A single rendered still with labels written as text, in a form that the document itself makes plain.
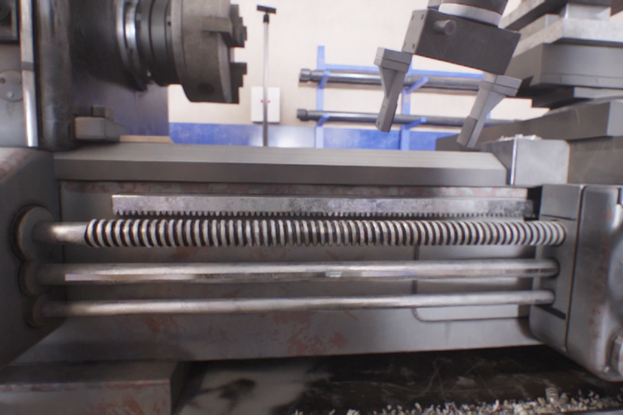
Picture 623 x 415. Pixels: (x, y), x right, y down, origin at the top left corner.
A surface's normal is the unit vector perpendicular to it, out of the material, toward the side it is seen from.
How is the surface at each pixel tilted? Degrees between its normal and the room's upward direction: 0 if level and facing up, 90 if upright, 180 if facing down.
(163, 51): 118
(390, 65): 113
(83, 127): 90
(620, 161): 90
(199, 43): 107
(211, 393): 0
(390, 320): 90
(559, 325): 90
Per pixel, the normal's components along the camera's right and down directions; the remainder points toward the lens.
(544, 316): -0.99, -0.01
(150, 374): 0.02, -0.99
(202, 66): 0.07, 0.68
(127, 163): 0.11, 0.11
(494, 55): 0.11, 0.49
